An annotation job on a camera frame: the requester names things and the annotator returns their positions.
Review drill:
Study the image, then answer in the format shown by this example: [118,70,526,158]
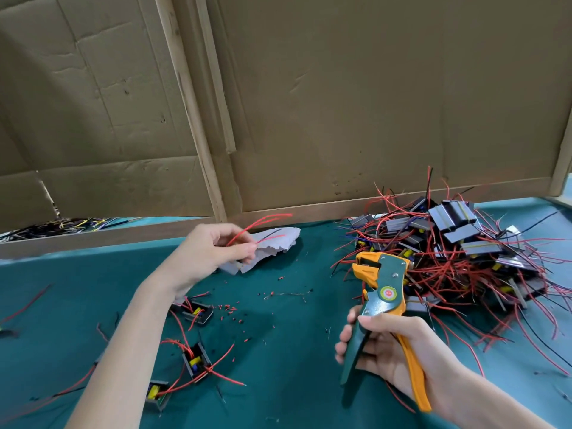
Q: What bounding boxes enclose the long wooden bottom rail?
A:
[231,176,552,227]

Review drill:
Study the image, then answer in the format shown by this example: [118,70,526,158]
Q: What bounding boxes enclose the short wooden bottom rail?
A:
[0,217,216,260]

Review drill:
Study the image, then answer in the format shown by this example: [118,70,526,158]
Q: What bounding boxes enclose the heap of black cables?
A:
[0,217,130,244]

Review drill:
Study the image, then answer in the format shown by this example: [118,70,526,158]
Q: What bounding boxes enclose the person's left forearm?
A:
[67,279,180,429]

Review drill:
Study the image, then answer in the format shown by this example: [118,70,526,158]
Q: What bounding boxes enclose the grey plastic bag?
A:
[219,226,302,275]

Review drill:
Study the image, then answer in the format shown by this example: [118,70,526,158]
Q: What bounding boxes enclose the thin wooden strip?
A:
[195,0,238,156]

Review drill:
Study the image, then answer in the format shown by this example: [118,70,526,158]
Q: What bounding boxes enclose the creased brown cardboard panel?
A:
[0,0,216,231]

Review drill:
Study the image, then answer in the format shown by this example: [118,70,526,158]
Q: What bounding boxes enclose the wide wooden post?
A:
[154,0,229,222]

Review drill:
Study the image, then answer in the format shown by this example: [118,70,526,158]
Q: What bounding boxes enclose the wooden corner post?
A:
[548,111,572,197]

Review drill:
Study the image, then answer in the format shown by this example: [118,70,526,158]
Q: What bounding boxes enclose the person's left hand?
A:
[147,222,260,306]

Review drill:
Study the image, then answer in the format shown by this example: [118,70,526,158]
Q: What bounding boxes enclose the smooth brown cardboard panel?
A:
[214,0,572,211]

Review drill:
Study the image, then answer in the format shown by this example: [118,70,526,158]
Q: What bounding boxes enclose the person's right hand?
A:
[335,303,470,415]

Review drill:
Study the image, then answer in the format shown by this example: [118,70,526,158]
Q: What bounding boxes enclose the orange green wire strippers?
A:
[340,251,433,413]

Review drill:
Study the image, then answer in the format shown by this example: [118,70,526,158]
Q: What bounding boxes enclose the person's right forearm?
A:
[447,369,555,429]

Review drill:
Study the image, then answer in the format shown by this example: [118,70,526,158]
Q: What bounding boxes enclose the long red wire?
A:
[386,384,418,415]

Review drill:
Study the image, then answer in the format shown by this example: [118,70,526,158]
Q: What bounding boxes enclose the pile of wired transformers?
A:
[332,167,572,376]

